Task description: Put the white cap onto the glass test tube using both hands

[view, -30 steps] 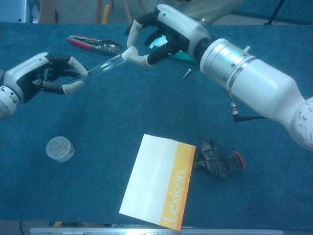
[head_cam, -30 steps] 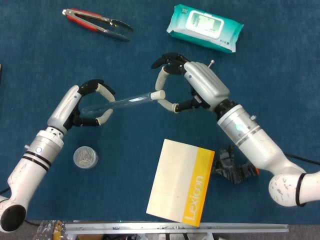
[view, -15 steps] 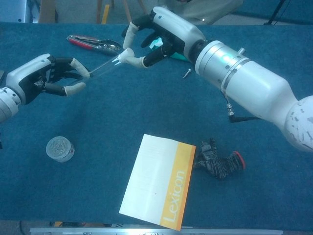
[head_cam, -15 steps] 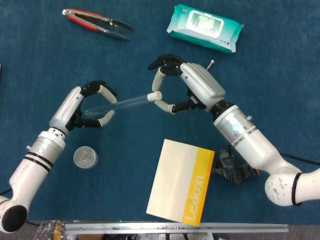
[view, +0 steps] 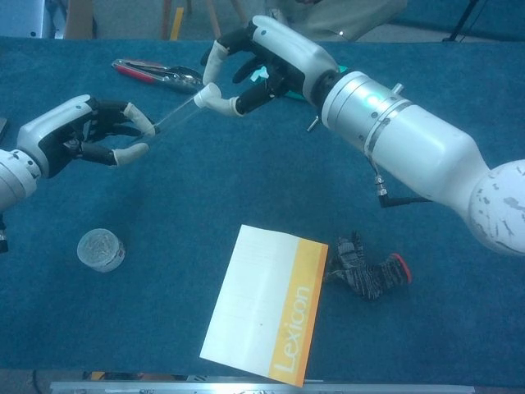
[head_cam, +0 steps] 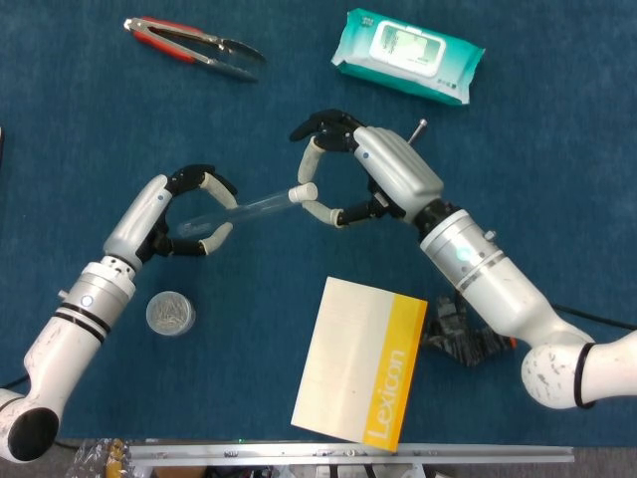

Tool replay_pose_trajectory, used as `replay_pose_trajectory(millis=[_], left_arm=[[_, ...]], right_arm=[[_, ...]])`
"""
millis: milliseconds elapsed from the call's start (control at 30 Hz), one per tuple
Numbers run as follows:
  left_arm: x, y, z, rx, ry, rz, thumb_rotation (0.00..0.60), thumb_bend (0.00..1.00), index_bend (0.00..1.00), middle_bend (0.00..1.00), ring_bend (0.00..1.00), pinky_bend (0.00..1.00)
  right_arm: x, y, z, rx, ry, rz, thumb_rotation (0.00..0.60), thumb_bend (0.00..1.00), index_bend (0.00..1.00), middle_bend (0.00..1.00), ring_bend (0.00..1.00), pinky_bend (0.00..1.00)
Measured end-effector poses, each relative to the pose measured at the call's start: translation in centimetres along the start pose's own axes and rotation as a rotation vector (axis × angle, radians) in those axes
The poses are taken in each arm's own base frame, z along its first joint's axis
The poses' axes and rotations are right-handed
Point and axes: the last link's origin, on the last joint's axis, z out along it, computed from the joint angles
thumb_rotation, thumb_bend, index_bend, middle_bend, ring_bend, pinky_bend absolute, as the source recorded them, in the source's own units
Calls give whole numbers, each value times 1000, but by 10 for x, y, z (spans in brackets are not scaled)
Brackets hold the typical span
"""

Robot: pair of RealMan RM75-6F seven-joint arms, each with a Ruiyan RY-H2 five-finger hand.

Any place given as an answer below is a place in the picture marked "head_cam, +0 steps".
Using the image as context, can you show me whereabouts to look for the white plastic cap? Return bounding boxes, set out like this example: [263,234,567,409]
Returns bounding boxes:
[288,182,319,202]

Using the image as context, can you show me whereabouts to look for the crumpled clear plastic wrap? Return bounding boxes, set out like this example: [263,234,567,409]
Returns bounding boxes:
[72,437,133,478]

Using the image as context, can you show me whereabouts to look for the grey knit work glove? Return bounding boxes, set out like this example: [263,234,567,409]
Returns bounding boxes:
[422,293,519,369]

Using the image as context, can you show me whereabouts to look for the round clear pin container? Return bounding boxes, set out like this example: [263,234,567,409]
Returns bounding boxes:
[145,290,197,338]

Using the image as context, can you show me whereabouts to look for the red-handled metal tongs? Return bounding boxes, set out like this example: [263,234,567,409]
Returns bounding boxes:
[122,16,268,84]

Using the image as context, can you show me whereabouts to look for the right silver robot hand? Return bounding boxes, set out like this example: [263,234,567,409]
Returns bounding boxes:
[289,109,445,231]

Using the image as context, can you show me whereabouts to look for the green wet wipes pack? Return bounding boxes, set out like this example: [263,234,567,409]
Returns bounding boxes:
[330,7,487,107]

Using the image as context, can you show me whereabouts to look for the aluminium profile rail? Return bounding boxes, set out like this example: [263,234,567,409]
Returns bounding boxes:
[126,440,576,469]

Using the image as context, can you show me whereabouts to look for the clear glass test tube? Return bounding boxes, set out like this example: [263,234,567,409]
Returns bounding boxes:
[176,187,295,239]

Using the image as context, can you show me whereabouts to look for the teal felt table cover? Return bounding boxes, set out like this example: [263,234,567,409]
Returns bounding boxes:
[0,0,637,447]

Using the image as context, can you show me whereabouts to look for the white yellow Lexicon book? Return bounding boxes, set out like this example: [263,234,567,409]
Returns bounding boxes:
[290,276,429,453]

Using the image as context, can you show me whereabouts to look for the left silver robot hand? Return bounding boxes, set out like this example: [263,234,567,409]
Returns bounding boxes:
[103,162,239,270]

